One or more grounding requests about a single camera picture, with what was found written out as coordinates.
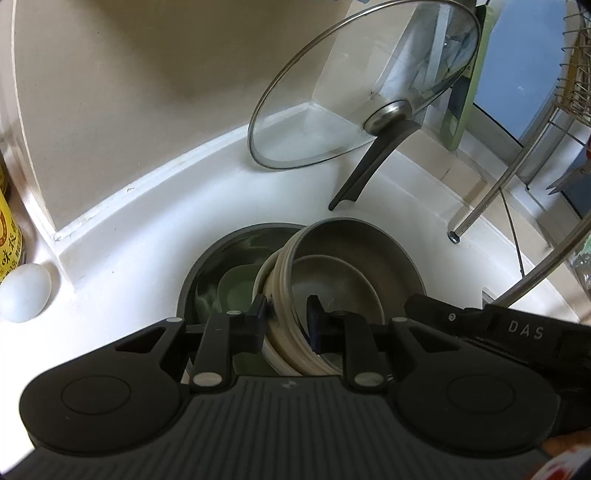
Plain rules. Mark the red white printed clothing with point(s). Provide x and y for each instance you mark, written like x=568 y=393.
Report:
x=563 y=468

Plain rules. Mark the stainless steel bowl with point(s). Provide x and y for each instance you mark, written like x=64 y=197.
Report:
x=369 y=249

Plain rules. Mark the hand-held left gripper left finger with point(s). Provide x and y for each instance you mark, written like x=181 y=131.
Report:
x=256 y=327

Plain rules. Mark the steel dish rack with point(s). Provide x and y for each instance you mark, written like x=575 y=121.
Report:
x=485 y=203

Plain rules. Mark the glass window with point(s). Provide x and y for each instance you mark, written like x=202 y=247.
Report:
x=517 y=69

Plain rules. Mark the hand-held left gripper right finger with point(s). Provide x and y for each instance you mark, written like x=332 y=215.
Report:
x=315 y=330

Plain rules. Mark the white egg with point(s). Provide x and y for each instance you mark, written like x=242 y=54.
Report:
x=25 y=293

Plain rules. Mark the person's right hand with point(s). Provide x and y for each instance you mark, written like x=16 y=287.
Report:
x=572 y=444

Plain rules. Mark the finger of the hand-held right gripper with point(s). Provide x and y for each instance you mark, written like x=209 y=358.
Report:
x=443 y=318

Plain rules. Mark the green cutting board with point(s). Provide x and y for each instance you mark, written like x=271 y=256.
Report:
x=461 y=129

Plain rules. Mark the glass pot lid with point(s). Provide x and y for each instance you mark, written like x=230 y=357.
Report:
x=323 y=92

